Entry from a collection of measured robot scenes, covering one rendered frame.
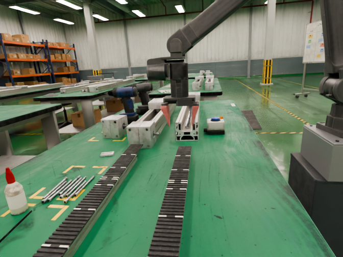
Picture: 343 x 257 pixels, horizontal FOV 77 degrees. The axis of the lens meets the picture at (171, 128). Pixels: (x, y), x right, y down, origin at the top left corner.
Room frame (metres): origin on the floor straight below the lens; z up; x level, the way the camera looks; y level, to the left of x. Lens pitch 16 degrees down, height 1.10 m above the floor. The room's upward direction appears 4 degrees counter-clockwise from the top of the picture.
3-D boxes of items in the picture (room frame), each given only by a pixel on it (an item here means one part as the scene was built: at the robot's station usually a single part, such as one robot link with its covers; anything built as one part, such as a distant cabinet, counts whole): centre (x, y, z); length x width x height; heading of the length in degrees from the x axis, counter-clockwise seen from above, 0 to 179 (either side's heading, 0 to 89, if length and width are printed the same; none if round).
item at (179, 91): (0.70, -0.03, 1.02); 0.10 x 0.07 x 0.07; 83
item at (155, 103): (1.33, 0.06, 0.87); 0.16 x 0.11 x 0.07; 171
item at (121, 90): (1.29, 0.29, 0.89); 0.20 x 0.08 x 0.22; 82
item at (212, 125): (1.00, -0.20, 0.81); 0.10 x 0.08 x 0.06; 81
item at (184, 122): (1.30, -0.13, 0.82); 0.80 x 0.10 x 0.09; 171
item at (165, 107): (0.71, -0.01, 0.95); 0.07 x 0.07 x 0.09; 83
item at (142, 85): (1.53, 0.22, 0.89); 0.20 x 0.08 x 0.22; 103
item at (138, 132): (0.89, 0.12, 0.83); 0.12 x 0.09 x 0.10; 81
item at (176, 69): (0.70, -0.03, 1.09); 0.07 x 0.06 x 0.07; 79
